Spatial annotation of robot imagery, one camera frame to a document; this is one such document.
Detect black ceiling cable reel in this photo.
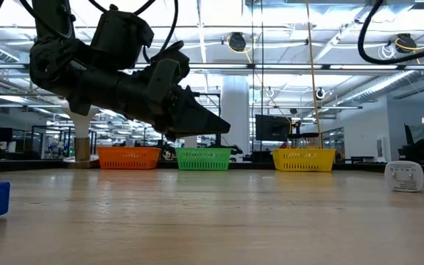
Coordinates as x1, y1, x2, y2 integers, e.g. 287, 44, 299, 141
227, 32, 247, 52
388, 32, 419, 54

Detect green white USB charger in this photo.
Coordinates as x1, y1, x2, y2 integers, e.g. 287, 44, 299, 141
384, 160, 424, 193

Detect yellow plastic basket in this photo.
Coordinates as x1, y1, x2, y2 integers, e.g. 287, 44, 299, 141
272, 148, 337, 173

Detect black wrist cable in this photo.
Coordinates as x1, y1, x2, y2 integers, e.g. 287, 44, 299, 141
357, 0, 424, 66
86, 0, 186, 66

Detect green plastic basket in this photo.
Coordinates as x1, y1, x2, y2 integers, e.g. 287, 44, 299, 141
175, 147, 233, 172

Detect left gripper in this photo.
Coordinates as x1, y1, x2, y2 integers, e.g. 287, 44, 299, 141
66, 57, 232, 142

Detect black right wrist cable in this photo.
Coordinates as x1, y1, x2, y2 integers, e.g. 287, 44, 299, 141
357, 0, 424, 66

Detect white sand hourglass black caps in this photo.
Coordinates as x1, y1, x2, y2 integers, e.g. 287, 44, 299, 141
301, 132, 322, 150

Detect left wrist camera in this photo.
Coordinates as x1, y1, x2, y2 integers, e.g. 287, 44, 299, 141
144, 39, 191, 71

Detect orange plastic basket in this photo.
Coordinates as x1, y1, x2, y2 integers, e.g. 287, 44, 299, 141
96, 146, 162, 171

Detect black office chair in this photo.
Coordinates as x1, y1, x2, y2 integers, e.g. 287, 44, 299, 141
397, 124, 424, 165

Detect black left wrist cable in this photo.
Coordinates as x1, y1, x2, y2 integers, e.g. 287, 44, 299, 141
86, 0, 186, 66

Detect white mushroom table lamp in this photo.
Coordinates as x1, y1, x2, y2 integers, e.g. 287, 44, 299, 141
63, 105, 101, 169

